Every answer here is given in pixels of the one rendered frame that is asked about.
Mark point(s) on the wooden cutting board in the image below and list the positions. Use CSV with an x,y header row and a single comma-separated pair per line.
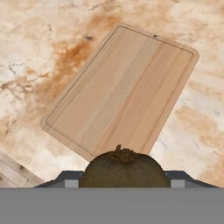
x,y
122,90

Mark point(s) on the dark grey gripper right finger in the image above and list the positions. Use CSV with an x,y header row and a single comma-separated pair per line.
x,y
182,179

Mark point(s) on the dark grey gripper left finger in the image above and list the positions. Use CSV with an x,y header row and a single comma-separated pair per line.
x,y
65,179

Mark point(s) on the brown kiwi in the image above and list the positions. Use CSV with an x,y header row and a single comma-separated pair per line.
x,y
124,172

